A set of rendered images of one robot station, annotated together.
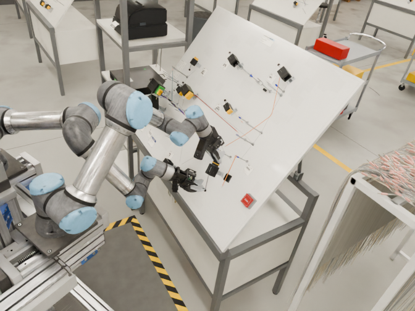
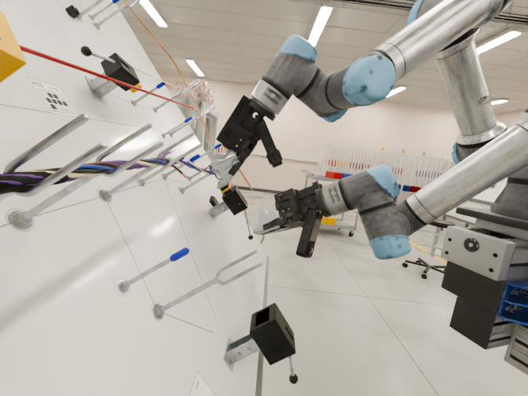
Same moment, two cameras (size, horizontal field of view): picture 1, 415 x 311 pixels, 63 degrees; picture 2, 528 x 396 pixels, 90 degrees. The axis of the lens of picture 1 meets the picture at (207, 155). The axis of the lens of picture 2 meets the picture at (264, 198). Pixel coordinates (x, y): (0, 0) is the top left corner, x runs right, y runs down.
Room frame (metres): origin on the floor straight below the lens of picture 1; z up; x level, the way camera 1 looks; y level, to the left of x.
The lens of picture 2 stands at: (1.85, 0.42, 1.25)
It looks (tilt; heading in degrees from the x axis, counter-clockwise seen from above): 9 degrees down; 217
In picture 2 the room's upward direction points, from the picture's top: 7 degrees clockwise
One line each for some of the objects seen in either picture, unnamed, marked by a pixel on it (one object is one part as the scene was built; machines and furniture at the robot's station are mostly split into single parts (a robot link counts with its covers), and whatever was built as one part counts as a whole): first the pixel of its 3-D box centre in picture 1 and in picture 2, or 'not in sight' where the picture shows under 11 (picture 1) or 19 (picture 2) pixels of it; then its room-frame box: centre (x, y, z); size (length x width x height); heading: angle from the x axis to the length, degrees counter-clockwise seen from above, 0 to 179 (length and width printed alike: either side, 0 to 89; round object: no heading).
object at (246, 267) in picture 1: (211, 194); not in sight; (1.73, -0.06, 0.60); 1.17 x 0.58 x 0.40; 36
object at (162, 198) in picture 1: (155, 182); not in sight; (1.78, 0.34, 0.60); 0.55 x 0.02 x 0.39; 36
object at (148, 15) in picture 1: (139, 18); not in sight; (2.30, 0.56, 1.56); 0.30 x 0.23 x 0.19; 127
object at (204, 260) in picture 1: (192, 239); not in sight; (1.33, 0.02, 0.60); 0.55 x 0.03 x 0.39; 36
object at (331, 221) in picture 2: not in sight; (327, 202); (-2.50, -1.45, 0.54); 0.99 x 0.50 x 1.08; 139
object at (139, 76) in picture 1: (138, 81); not in sight; (2.33, 0.58, 1.09); 0.35 x 0.33 x 0.07; 36
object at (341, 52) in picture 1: (335, 81); not in sight; (4.12, -1.50, 0.54); 0.99 x 0.50 x 1.08; 134
